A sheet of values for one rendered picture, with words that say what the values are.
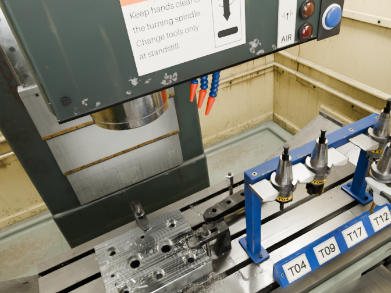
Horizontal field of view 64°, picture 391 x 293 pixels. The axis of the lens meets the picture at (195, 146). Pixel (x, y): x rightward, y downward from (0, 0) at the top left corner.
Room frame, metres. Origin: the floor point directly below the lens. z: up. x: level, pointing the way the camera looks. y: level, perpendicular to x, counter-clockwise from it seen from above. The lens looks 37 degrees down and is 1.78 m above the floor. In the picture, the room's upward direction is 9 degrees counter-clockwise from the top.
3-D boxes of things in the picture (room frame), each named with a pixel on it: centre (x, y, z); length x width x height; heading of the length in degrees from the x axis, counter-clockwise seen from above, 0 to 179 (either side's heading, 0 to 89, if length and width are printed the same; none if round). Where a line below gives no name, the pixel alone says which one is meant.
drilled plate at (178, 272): (0.55, 0.18, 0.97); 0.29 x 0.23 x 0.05; 111
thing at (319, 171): (0.58, -0.31, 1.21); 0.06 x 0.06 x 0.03
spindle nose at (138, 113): (0.56, 0.12, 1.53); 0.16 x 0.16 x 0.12
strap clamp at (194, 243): (0.58, 0.00, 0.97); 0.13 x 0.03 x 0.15; 111
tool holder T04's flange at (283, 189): (0.54, -0.20, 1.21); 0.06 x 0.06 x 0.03
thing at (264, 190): (0.52, -0.15, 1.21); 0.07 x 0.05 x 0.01; 21
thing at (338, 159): (0.60, -0.36, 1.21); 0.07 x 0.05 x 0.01; 21
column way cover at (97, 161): (0.98, 0.28, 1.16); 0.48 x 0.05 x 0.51; 111
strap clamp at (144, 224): (0.70, 0.22, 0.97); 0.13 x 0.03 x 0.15; 21
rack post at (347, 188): (0.73, -0.54, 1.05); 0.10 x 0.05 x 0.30; 21
